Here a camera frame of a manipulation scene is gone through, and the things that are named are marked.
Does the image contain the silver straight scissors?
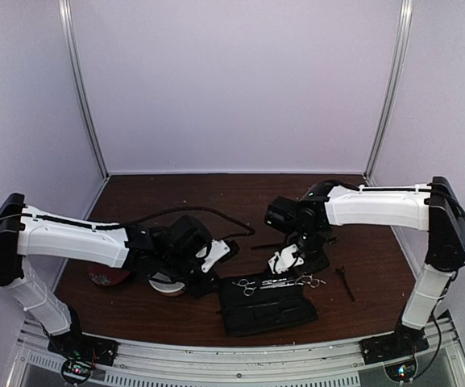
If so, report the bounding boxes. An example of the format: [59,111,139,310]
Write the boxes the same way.
[259,275,326,289]

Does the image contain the silver thinning scissors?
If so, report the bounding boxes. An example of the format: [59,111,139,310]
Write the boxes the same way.
[232,278,294,297]

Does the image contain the black zip tool case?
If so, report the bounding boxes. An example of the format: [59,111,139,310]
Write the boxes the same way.
[218,273,318,337]

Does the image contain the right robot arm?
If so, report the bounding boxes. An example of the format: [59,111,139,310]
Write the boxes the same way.
[264,177,465,356]

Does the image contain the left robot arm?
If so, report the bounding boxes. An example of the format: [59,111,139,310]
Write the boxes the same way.
[0,193,230,358]

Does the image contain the black hair clip right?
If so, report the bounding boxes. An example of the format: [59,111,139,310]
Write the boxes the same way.
[334,266,355,302]

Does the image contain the black hair clip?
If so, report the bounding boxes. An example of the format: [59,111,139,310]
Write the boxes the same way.
[250,242,284,250]
[334,266,355,302]

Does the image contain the black hair clip centre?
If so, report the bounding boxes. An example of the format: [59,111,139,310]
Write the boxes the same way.
[250,242,284,250]

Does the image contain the white ceramic bowl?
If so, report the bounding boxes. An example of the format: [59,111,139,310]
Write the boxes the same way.
[148,273,185,297]

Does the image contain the red floral plate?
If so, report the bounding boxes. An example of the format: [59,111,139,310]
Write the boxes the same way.
[87,264,131,287]

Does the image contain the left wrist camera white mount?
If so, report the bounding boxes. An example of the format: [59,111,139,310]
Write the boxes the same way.
[196,239,239,273]

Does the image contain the aluminium front rail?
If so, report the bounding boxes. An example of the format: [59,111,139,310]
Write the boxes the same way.
[2,317,465,386]

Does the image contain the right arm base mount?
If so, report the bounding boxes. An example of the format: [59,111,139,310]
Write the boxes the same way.
[359,323,430,384]

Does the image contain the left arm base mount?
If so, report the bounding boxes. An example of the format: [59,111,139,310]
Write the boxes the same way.
[43,323,118,386]

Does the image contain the left aluminium frame post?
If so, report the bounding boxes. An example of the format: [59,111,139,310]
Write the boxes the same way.
[58,0,110,181]

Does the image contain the aluminium frame post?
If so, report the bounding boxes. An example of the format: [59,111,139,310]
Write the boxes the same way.
[363,0,413,184]
[58,0,110,181]

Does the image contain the right aluminium frame post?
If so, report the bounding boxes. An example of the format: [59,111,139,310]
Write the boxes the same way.
[363,0,413,184]

